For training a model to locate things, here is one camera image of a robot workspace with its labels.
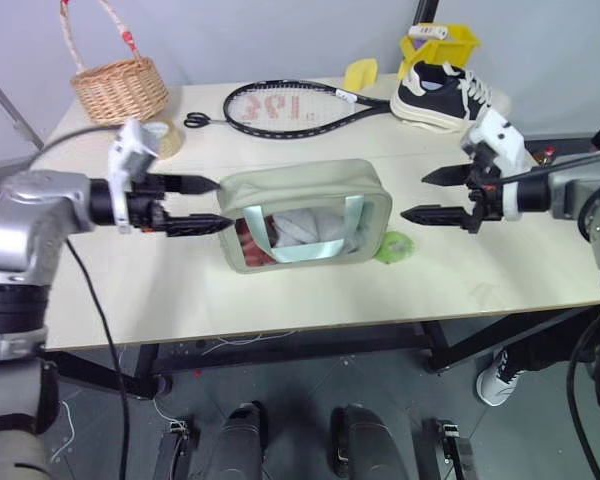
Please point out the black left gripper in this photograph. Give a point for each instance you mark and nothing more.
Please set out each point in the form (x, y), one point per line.
(142, 210)

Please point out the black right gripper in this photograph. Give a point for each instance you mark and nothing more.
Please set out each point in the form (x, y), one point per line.
(486, 207)

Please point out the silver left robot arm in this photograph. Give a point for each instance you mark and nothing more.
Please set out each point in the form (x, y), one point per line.
(25, 210)

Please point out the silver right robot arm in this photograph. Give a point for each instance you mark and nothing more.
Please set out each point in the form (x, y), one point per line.
(570, 192)

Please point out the green zip pouch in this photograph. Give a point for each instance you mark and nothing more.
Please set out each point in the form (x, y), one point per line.
(305, 185)

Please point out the clear packing tape roll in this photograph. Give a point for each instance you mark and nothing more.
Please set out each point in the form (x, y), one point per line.
(170, 137)

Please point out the black and white sneaker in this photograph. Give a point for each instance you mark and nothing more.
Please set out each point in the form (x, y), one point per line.
(430, 102)

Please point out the small red capped bottle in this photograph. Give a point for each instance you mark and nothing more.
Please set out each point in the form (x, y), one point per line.
(547, 156)

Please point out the black tennis racket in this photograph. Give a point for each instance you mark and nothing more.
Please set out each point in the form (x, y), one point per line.
(330, 127)

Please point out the yellow plastic bin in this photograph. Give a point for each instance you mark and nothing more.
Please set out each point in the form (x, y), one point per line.
(450, 50)

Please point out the yellow plastic scoop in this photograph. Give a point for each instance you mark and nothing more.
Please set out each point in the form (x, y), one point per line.
(360, 74)

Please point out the white remote control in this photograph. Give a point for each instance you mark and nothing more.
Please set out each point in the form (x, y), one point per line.
(427, 31)

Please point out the black pole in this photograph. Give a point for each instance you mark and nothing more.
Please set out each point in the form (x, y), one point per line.
(426, 11)

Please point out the white bystander shoe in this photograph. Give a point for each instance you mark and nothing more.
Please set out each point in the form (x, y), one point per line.
(497, 382)

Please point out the grey metal pole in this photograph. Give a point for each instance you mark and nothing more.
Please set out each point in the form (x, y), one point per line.
(10, 107)

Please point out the black stand foot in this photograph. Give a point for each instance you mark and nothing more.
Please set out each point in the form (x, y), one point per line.
(172, 452)
(452, 450)

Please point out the grey robot torso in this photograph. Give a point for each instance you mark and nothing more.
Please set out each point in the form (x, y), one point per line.
(10, 425)

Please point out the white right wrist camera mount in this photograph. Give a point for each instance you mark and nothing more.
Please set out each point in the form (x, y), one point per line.
(505, 142)

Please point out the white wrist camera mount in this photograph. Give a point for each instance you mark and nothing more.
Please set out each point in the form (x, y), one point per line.
(130, 150)
(505, 142)

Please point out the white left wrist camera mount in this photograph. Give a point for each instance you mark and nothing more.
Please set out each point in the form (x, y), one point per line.
(130, 150)

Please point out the black table frame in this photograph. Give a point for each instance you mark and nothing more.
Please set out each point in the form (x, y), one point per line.
(280, 357)

